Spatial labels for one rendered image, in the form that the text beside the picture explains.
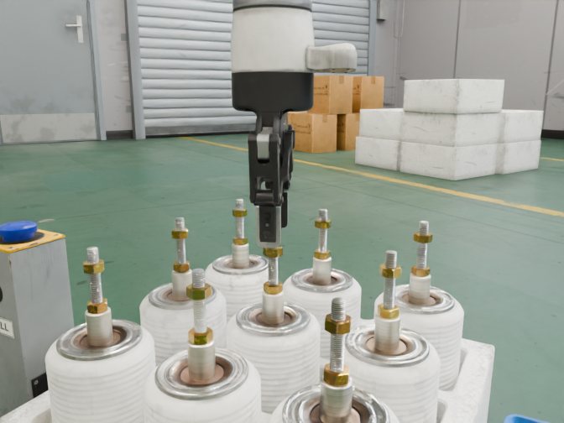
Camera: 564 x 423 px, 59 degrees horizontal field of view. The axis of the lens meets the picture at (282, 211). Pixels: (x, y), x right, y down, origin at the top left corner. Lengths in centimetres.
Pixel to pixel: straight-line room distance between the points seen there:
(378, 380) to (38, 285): 38
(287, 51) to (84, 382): 33
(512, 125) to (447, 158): 52
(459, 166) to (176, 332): 251
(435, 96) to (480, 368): 245
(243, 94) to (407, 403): 29
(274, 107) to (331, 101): 365
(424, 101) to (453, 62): 375
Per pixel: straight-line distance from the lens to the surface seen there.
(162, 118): 554
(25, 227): 63
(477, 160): 307
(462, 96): 290
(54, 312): 65
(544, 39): 611
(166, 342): 56
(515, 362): 104
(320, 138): 404
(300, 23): 45
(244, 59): 45
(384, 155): 326
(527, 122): 341
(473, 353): 65
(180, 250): 56
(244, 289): 64
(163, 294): 59
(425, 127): 303
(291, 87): 44
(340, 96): 414
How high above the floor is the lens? 48
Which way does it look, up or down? 13 degrees down
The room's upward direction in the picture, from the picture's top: straight up
